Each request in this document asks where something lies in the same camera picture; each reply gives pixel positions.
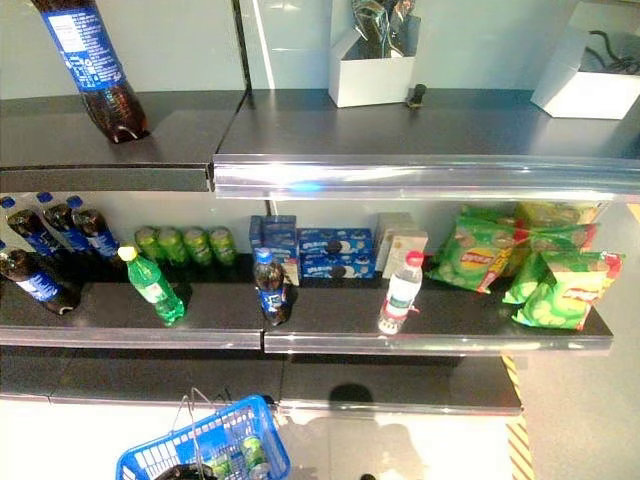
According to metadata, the black cable bundle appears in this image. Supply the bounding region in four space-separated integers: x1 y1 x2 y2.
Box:
582 29 640 75

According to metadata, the open white cardboard box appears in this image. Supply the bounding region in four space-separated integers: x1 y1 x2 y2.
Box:
529 2 640 121
328 22 419 109

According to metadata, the clear water bottle red cap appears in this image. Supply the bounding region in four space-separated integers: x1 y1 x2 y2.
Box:
377 249 425 335

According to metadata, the large Pepsi cola bottle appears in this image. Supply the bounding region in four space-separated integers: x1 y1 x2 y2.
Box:
32 0 151 145

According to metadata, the small black gadget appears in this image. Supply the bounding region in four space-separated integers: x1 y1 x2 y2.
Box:
405 83 429 112

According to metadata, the white carton box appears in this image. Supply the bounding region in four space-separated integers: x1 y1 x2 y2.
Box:
373 212 416 274

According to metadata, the blue plastic shopping basket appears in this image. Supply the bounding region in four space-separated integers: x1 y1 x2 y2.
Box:
115 394 292 480

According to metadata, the silver foil bag bundle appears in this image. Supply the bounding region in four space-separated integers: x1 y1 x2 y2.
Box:
349 0 422 59

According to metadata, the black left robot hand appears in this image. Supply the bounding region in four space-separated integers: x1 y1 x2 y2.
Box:
149 462 219 480

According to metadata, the green Sprite bottle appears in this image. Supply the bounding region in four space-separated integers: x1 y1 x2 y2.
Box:
117 244 186 327

